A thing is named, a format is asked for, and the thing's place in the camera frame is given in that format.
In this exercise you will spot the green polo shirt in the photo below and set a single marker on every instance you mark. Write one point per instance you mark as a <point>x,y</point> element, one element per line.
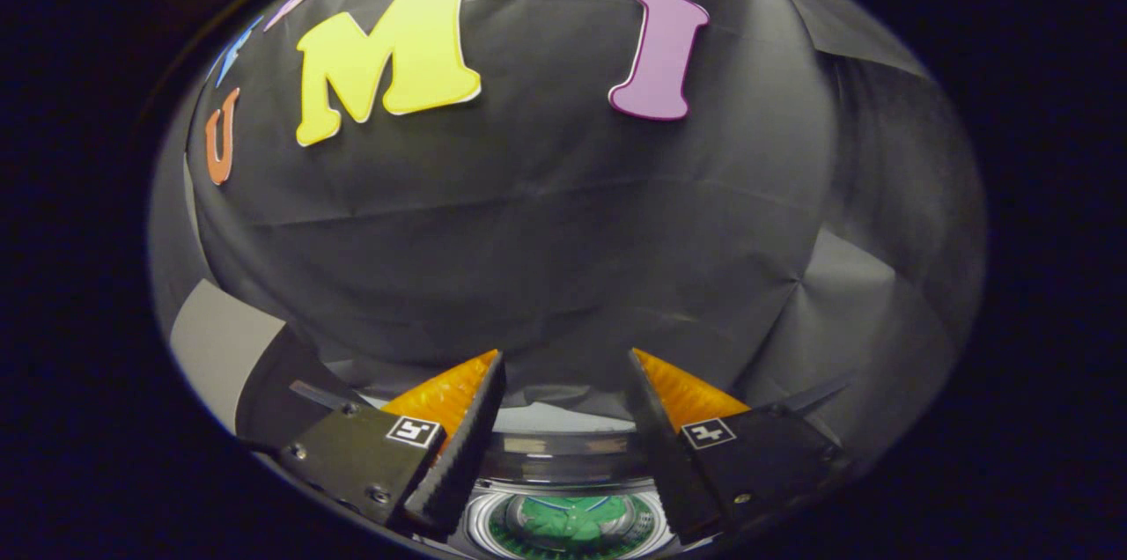
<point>572,520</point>

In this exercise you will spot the dark grey washing machine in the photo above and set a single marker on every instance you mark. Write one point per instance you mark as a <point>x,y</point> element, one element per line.
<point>480,525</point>

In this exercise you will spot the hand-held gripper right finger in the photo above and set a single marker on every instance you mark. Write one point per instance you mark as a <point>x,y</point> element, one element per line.
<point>669,463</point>

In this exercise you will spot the black backdrop cloth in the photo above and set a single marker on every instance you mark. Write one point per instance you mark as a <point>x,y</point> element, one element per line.
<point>546,217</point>

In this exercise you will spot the dark washing machine lid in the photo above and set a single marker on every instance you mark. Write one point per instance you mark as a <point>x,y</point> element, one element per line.
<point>572,454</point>

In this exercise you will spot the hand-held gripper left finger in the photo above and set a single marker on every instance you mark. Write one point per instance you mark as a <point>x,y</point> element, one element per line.
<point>458,454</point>

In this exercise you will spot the grey cabinet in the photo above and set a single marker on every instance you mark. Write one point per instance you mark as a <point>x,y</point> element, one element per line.
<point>220,349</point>

